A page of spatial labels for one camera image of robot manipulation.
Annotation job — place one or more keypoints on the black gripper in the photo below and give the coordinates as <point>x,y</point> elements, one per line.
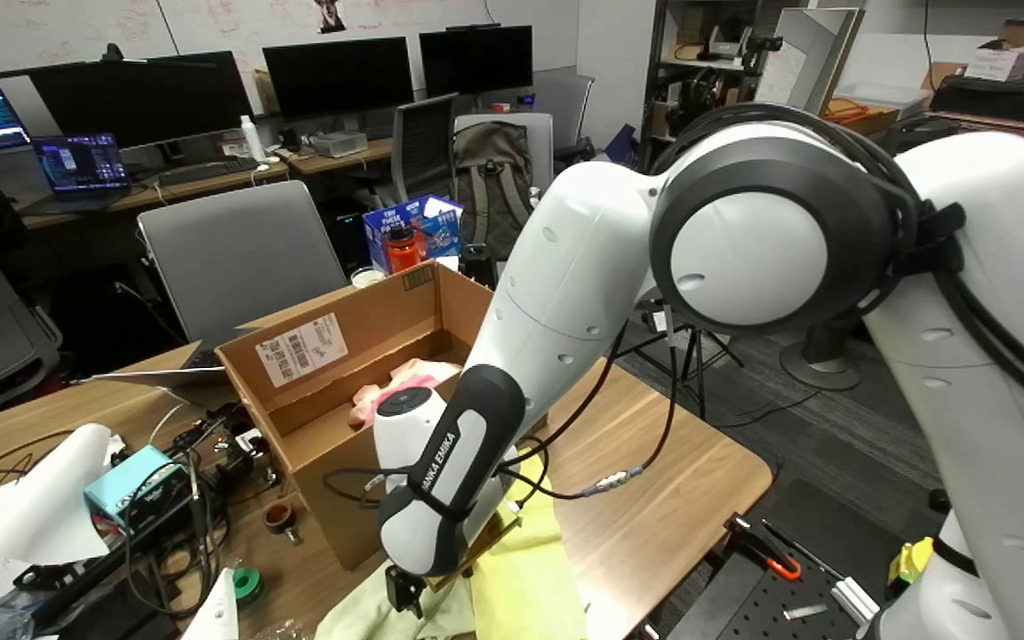
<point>408,589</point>

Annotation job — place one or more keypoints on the pale green towel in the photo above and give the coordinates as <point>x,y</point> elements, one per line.
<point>352,617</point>

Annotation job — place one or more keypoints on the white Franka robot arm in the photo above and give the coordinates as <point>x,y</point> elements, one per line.
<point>583,262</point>

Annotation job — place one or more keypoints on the brown cardboard box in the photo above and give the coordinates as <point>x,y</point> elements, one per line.
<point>321,473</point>

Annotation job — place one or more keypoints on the small white cardboard box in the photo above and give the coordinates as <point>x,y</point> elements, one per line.
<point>997,61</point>

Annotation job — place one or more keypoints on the yellow cloth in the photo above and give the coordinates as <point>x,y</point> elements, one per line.
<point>523,580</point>

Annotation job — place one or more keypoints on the small brown round object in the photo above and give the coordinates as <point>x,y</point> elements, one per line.
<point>281,518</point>

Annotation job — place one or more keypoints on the green tape roll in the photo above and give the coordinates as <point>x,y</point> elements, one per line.
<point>245,585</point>

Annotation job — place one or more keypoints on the cream item with printed label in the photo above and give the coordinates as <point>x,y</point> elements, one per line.
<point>364,409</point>

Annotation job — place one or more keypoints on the white paper sheet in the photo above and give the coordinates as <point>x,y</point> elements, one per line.
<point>218,608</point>

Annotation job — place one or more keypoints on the teal electronic device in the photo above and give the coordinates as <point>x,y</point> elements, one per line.
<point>124,482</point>

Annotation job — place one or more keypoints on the orange bottle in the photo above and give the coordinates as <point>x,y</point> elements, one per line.
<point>403,251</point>

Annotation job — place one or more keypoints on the black tripod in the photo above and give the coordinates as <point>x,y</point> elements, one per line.
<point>694,377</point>

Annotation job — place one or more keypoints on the blue printed package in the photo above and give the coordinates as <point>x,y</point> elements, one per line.
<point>435,226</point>

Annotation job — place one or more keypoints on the grey fabric office chair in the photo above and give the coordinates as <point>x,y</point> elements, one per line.
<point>239,262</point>

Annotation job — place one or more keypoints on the grey olive backpack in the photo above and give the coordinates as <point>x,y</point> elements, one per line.
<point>489,189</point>

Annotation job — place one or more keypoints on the dark grey flat panel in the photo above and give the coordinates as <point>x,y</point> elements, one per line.
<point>423,147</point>

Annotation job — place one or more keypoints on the long wooden desk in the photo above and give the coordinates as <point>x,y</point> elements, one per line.
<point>180,189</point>

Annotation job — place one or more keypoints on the grey cylindrical stand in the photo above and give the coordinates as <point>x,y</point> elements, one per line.
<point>826,361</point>

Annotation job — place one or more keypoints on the yellow green tape tag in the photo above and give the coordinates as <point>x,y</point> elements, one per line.
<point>911,560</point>

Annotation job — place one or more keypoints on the black computer monitor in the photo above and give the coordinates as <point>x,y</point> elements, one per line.
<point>143,101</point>
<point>478,57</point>
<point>338,75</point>

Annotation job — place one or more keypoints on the open laptop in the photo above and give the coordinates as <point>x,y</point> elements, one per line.
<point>82,164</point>

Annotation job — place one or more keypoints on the black shelving rack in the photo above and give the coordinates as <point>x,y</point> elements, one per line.
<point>702,57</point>

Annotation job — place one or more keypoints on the white leaning panel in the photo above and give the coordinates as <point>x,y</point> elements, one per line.
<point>817,56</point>

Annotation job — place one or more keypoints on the black printer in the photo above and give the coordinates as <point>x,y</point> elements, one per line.
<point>997,101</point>

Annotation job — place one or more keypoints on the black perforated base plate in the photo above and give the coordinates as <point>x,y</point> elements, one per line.
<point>747,607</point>

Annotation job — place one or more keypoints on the silver metal bracket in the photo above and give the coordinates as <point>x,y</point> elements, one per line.
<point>856,601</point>

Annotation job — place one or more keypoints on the wall whiteboard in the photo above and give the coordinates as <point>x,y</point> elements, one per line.
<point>62,23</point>

